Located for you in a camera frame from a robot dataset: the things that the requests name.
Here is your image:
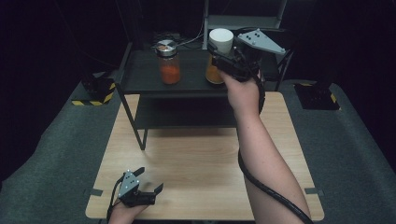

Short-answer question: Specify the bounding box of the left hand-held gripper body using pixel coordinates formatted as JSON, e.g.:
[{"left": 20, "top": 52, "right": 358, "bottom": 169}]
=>
[{"left": 118, "top": 169, "right": 157, "bottom": 208}]

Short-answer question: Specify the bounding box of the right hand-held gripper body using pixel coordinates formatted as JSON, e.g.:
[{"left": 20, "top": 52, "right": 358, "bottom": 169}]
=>
[{"left": 214, "top": 28, "right": 287, "bottom": 84}]

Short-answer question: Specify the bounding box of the white lid spice jar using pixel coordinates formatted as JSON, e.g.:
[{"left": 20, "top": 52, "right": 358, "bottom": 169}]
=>
[{"left": 205, "top": 27, "right": 235, "bottom": 86}]

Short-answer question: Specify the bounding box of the black metal shelf rack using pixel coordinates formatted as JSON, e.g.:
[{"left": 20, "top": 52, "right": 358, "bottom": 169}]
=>
[{"left": 115, "top": 41, "right": 266, "bottom": 151}]

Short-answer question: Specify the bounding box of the metal lid spice jar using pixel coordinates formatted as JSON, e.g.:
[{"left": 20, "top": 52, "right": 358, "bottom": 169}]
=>
[{"left": 154, "top": 39, "right": 182, "bottom": 86}]

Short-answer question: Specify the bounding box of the person's left hand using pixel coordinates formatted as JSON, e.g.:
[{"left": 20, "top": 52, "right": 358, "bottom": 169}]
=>
[{"left": 107, "top": 200, "right": 148, "bottom": 224}]

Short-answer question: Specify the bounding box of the person's right hand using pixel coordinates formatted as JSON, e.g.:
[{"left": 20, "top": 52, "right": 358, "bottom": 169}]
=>
[{"left": 218, "top": 68, "right": 266, "bottom": 118}]

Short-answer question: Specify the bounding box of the gray metal stand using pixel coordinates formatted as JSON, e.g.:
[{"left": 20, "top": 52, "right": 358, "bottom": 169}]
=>
[{"left": 201, "top": 0, "right": 288, "bottom": 51}]

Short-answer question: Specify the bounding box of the black yellow striped base block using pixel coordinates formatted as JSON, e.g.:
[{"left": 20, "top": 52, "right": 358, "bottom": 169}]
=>
[
  {"left": 71, "top": 73, "right": 117, "bottom": 107},
  {"left": 293, "top": 81, "right": 342, "bottom": 112}
]

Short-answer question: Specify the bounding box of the left hand-held gripper cable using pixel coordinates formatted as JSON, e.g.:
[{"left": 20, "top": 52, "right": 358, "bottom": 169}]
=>
[{"left": 106, "top": 175, "right": 126, "bottom": 224}]

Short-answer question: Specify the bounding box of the hand-held gripper cable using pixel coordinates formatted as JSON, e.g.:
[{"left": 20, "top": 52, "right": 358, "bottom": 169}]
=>
[
  {"left": 237, "top": 70, "right": 315, "bottom": 224},
  {"left": 106, "top": 175, "right": 126, "bottom": 224}
]

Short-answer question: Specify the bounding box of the white cable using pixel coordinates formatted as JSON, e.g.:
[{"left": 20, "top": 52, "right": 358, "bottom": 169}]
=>
[{"left": 151, "top": 17, "right": 205, "bottom": 49}]

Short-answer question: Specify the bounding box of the right hand-held gripper cable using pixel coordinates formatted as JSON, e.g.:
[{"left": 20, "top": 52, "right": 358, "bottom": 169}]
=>
[{"left": 237, "top": 70, "right": 315, "bottom": 224}]

